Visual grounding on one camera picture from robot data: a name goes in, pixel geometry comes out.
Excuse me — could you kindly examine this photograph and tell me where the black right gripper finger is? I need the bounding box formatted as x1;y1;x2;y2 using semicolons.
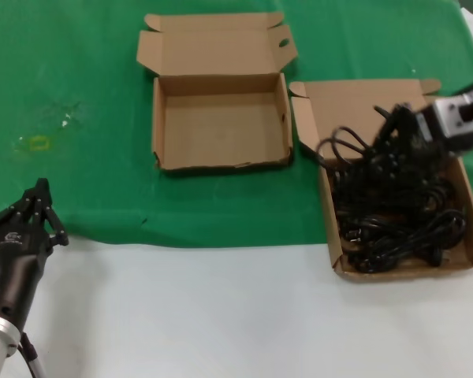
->
378;149;423;178
372;105;399;155

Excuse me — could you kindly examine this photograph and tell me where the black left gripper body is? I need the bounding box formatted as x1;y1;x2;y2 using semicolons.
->
0;210;54;330

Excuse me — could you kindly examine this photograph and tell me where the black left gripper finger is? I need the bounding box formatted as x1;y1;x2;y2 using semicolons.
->
33;195;70;247
7;177;50;224

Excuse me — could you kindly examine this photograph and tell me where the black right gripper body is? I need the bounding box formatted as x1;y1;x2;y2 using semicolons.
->
385;102;449;159

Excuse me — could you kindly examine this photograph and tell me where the black power cable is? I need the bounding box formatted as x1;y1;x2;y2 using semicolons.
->
330;155;458;221
341;210;468;275
316;105;383;166

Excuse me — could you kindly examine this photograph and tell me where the torn-edged brown cardboard box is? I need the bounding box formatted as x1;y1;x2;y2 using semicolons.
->
136;11;300;177

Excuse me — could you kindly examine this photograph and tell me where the green table cloth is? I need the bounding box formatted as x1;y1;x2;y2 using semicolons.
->
0;0;473;247

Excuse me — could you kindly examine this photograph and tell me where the grey left arm cable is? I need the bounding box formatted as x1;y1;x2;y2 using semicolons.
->
18;332;47;378

